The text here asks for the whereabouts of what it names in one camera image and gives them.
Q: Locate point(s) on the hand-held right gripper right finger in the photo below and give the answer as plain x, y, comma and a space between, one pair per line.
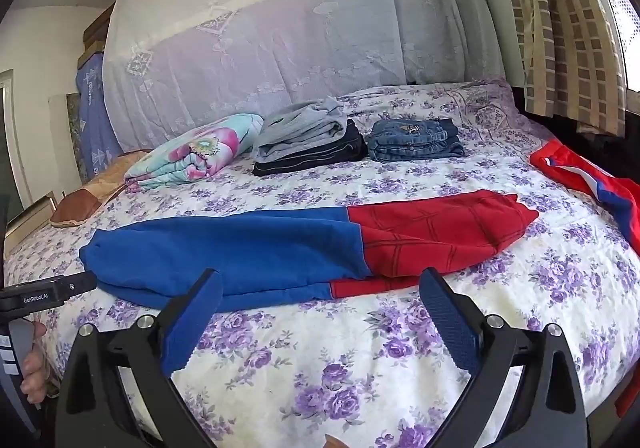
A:
450, 323

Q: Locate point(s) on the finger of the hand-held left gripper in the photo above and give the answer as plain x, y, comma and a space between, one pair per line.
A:
75, 287

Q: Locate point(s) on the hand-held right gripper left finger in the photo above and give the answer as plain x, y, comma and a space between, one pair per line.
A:
192, 328

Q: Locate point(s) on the blue and red pants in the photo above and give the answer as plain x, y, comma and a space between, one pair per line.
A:
250, 248

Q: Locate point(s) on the folded black pants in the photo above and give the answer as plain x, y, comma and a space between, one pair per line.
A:
325, 155

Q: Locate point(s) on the folded grey pants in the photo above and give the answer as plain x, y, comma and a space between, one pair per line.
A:
300, 130

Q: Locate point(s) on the person's left hand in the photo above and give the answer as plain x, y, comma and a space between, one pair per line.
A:
32, 370

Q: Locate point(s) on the brown cushion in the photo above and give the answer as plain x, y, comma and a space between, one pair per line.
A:
75, 208

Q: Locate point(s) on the bed with purple floral sheet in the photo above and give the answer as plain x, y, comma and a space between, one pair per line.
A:
350, 368

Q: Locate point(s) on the golden pillow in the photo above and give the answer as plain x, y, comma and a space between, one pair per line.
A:
112, 175

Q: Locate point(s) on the white framed sliding window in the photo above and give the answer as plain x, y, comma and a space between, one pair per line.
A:
10, 143

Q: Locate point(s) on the blue patterned cloth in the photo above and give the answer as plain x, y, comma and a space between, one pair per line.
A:
95, 118

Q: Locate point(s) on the folded floral blanket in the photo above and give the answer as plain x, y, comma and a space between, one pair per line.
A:
200, 153

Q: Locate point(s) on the folded denim jeans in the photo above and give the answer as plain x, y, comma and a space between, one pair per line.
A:
415, 140

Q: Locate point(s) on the red and blue garment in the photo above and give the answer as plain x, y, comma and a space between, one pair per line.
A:
575, 173

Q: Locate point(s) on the wooden cabinet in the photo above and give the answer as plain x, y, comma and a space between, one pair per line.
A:
95, 35

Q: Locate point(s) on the white lace cover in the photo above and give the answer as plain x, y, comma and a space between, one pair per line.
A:
300, 38

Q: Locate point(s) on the checkered beige curtain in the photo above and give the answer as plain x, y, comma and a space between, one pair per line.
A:
555, 28

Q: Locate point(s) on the bright window with grille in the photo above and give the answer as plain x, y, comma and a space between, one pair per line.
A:
625, 13

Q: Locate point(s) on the wooden frame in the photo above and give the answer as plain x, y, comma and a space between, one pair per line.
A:
30, 220

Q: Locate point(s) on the wall poster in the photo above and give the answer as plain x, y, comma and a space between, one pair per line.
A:
74, 128

